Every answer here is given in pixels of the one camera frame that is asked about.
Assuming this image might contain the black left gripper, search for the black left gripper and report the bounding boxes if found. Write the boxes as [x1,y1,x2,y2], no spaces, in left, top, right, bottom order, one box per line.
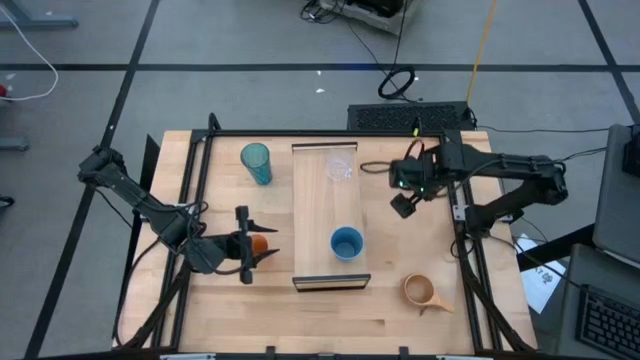
[219,204,281,286]

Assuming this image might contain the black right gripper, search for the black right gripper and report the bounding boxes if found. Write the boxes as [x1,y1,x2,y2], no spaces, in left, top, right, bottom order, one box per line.
[388,146,443,220]

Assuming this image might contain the tall peach plastic cup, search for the tall peach plastic cup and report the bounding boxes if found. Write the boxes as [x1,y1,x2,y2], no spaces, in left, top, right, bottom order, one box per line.
[249,233,271,255]

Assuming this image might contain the blue ribbed plastic cup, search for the blue ribbed plastic cup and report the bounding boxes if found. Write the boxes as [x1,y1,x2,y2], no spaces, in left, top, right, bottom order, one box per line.
[329,226,365,263]

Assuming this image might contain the small clear glass cup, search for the small clear glass cup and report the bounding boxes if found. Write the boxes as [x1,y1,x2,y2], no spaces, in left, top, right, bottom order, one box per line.
[324,152,354,182]

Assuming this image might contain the teal faceted glass tumbler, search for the teal faceted glass tumbler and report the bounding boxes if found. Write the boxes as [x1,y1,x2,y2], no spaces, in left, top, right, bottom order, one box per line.
[239,142,274,186]

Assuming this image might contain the beige mug with handle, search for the beige mug with handle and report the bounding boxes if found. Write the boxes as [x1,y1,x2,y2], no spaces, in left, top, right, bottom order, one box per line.
[403,272,456,316]

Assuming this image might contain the black computer tower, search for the black computer tower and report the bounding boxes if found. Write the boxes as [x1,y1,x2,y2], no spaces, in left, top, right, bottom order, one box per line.
[346,100,477,133]

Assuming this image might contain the white paper sheet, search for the white paper sheet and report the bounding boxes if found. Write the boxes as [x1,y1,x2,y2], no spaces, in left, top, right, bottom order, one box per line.
[513,233,568,315]

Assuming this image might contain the grey desk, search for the grey desk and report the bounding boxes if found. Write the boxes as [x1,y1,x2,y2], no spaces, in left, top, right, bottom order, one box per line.
[556,123,640,360]

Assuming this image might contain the black desk device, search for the black desk device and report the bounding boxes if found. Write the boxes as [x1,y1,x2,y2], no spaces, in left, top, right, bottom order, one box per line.
[622,124,640,179]

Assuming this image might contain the black computer keyboard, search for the black computer keyboard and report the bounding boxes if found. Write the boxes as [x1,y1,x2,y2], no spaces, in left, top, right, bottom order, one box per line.
[574,283,640,360]

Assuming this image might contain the grey desk foot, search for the grey desk foot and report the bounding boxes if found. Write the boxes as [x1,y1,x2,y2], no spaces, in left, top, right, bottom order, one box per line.
[0,0,80,30]
[0,135,31,153]

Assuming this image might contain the black cable loop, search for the black cable loop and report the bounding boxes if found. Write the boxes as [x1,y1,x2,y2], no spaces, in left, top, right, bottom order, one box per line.
[359,160,397,176]

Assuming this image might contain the wooden table with black frame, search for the wooden table with black frame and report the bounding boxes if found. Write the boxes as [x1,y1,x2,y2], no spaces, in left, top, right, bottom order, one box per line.
[291,141,372,293]

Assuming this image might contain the black aluminium rig frame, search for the black aluminium rig frame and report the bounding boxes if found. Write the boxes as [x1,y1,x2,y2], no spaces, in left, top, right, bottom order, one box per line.
[112,112,539,360]

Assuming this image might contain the black coiled floor cable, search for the black coiled floor cable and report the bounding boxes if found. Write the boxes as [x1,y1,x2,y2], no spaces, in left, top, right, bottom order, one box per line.
[376,65,418,101]

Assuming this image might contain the yellow hanging cable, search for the yellow hanging cable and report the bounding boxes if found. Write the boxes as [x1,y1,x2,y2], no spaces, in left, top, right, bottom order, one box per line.
[465,0,498,105]

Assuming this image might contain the grey box with cables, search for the grey box with cables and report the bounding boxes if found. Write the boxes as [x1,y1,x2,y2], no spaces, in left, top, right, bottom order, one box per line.
[299,0,416,36]

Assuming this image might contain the white floor cable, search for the white floor cable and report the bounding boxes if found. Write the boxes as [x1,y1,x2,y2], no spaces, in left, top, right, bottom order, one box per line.
[0,3,60,103]

